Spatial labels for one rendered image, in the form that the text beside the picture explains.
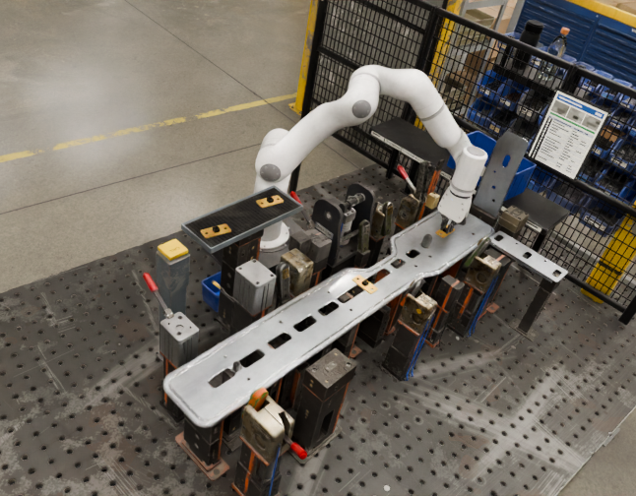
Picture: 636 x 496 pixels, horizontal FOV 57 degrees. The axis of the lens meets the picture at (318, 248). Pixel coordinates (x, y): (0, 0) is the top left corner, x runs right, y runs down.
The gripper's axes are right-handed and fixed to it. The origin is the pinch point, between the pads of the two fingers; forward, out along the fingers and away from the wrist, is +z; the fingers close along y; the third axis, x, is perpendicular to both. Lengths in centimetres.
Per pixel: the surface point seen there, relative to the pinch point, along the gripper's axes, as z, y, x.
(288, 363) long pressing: 3, 8, -88
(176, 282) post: -3, -30, -97
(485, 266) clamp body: -0.3, 21.4, -8.2
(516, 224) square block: -0.6, 16.0, 23.6
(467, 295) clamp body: 15.4, 19.6, -7.8
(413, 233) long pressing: 3.1, -6.8, -10.9
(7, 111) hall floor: 104, -332, -22
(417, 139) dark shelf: 0, -46, 45
